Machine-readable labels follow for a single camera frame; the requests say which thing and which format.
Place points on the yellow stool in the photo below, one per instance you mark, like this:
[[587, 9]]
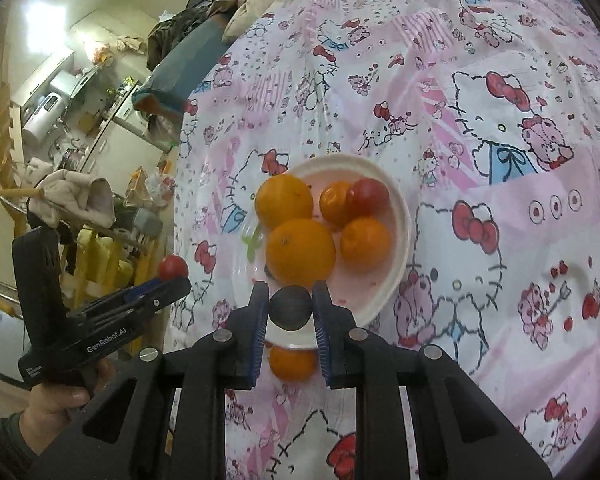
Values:
[[100, 255]]

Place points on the small mandarin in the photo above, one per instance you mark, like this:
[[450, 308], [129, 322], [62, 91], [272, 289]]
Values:
[[292, 364], [365, 242], [334, 204]]

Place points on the wooden pole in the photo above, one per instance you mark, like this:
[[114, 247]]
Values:
[[5, 191]]

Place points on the pink cartoon cat printed blanket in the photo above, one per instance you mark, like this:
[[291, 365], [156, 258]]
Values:
[[480, 135]]

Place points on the white kitchen cabinet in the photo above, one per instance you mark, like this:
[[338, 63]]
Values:
[[112, 145]]

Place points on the person's left hand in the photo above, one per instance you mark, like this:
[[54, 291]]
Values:
[[55, 405]]

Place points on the pink fleece robe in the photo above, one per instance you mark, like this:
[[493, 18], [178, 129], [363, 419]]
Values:
[[70, 192]]

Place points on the small red cherry tomato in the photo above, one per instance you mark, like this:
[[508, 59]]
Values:
[[173, 267]]

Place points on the pink plate with white rim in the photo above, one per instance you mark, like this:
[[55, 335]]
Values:
[[375, 282]]

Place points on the large smooth orange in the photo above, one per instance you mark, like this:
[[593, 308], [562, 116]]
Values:
[[283, 200]]

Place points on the white water heater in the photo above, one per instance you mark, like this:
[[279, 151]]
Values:
[[37, 122]]

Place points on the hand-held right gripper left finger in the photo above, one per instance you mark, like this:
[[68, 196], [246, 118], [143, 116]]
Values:
[[257, 335]]

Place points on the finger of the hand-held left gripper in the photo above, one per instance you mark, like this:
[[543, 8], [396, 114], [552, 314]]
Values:
[[135, 292], [156, 303]]

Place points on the pile of dark clothes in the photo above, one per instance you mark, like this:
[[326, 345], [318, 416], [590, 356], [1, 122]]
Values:
[[180, 25]]

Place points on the dark purple plum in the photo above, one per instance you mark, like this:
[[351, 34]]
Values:
[[291, 308]]

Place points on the white plastic bag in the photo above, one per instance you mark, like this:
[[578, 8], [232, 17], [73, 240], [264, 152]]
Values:
[[159, 185]]

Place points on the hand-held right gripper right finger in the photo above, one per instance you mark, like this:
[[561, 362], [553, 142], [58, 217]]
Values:
[[325, 340]]

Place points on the white washing machine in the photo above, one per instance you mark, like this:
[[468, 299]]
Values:
[[150, 125]]

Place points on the large orange with navel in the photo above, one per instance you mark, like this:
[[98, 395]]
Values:
[[300, 252]]

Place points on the person's left forearm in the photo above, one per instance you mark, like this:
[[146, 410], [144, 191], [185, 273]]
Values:
[[5, 447]]

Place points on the grey square object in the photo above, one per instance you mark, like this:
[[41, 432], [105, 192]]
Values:
[[147, 222]]

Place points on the hanging bag with orange contents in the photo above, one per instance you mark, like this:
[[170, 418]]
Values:
[[103, 53]]

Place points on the range hood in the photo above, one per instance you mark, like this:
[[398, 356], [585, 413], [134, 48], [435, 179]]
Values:
[[70, 85]]

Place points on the metal pot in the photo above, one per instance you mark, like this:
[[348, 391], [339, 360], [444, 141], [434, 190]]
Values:
[[70, 158]]

